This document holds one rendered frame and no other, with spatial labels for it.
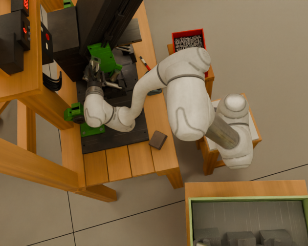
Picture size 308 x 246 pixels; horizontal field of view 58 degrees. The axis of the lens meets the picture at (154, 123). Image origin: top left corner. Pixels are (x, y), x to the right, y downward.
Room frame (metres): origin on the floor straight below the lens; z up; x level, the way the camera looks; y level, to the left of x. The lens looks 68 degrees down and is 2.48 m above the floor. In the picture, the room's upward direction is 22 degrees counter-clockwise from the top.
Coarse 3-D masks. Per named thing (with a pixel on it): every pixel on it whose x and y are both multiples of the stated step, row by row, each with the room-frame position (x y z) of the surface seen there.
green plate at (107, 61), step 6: (108, 42) 1.03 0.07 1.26; (90, 48) 1.03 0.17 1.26; (96, 48) 1.03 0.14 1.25; (102, 48) 1.02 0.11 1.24; (108, 48) 1.01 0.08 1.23; (96, 54) 1.02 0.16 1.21; (102, 54) 1.01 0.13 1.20; (108, 54) 1.00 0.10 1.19; (102, 60) 1.00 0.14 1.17; (108, 60) 1.00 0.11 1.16; (114, 60) 0.99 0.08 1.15; (102, 66) 0.99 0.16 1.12; (108, 66) 0.99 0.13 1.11
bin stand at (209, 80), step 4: (168, 44) 1.20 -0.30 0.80; (172, 44) 1.18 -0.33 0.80; (168, 48) 1.17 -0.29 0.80; (172, 48) 1.15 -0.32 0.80; (172, 52) 1.12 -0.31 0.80; (208, 72) 0.87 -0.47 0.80; (212, 72) 0.86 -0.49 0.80; (208, 76) 0.84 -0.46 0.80; (212, 76) 0.83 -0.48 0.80; (208, 80) 0.83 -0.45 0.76; (212, 80) 0.83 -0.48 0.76; (208, 84) 0.83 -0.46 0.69; (212, 84) 0.83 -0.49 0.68; (208, 88) 0.83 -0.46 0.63; (208, 92) 0.83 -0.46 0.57
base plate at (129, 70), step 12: (120, 60) 1.15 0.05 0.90; (132, 72) 1.02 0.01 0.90; (84, 84) 1.08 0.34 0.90; (132, 84) 0.94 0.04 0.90; (84, 96) 0.99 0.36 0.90; (144, 120) 0.67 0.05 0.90; (108, 132) 0.69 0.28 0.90; (120, 132) 0.66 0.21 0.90; (132, 132) 0.63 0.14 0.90; (144, 132) 0.60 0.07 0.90; (84, 144) 0.67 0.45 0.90; (96, 144) 0.64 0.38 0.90; (108, 144) 0.61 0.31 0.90; (120, 144) 0.58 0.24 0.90
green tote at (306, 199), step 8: (192, 200) 0.13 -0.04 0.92; (200, 200) 0.11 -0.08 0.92; (208, 200) 0.10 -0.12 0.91; (216, 200) 0.08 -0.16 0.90; (224, 200) 0.07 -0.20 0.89; (232, 200) 0.05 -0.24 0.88; (240, 200) 0.04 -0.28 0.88; (248, 200) 0.02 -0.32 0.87; (256, 200) 0.01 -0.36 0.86; (264, 200) -0.01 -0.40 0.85; (272, 200) -0.02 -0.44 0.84; (280, 200) -0.03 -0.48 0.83; (288, 200) -0.05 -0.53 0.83; (296, 200) -0.06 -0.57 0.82; (304, 200) -0.08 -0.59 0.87; (192, 208) 0.09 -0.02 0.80; (304, 208) -0.11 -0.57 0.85; (192, 216) 0.06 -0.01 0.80; (192, 224) 0.02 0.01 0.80; (192, 232) -0.02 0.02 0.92; (192, 240) -0.05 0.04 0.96
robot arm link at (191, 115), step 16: (176, 80) 0.44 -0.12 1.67; (192, 80) 0.42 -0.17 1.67; (176, 96) 0.38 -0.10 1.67; (192, 96) 0.36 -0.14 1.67; (208, 96) 0.37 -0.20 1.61; (176, 112) 0.34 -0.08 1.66; (192, 112) 0.31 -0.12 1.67; (208, 112) 0.31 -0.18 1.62; (176, 128) 0.29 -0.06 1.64; (192, 128) 0.27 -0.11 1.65; (208, 128) 0.30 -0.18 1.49; (224, 128) 0.30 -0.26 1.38; (240, 128) 0.34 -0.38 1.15; (224, 144) 0.27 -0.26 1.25; (240, 144) 0.26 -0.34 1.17; (224, 160) 0.24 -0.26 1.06; (240, 160) 0.20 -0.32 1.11
